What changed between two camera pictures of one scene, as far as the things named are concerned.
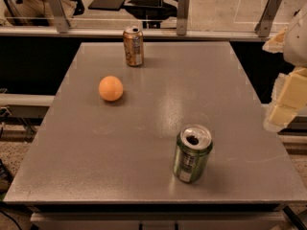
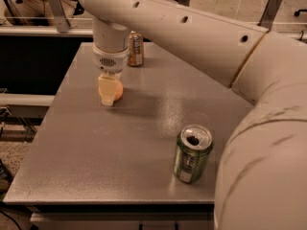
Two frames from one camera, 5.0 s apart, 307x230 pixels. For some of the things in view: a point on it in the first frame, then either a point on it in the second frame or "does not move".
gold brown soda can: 133,46 does not move
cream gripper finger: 289,97 -> 110,62
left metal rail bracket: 59,15 does not move
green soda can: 193,146 does not move
